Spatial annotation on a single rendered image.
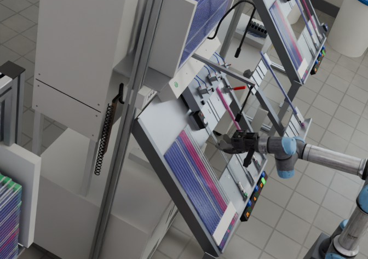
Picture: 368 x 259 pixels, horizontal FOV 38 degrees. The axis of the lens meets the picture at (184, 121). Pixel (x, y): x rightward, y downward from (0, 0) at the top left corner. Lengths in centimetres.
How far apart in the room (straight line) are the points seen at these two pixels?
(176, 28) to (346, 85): 331
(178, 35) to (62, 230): 130
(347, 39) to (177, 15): 362
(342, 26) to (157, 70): 351
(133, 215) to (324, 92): 271
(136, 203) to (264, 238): 115
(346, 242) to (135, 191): 98
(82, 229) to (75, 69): 92
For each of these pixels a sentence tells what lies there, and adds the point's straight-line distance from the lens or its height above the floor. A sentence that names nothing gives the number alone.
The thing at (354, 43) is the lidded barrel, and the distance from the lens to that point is 535.
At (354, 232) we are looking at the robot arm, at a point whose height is 92.
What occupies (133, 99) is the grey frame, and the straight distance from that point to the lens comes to 191.
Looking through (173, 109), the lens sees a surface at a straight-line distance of 223.
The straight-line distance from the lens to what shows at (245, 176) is 261.
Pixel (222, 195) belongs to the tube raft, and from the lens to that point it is 240.
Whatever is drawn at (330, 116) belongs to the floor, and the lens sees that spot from 455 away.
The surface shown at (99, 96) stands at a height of 124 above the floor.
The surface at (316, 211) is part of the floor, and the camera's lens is 374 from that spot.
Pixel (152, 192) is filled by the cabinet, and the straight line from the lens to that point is 258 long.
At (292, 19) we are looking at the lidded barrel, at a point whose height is 6.
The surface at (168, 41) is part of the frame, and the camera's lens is 190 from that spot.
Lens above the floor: 259
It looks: 41 degrees down
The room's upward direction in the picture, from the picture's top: 19 degrees clockwise
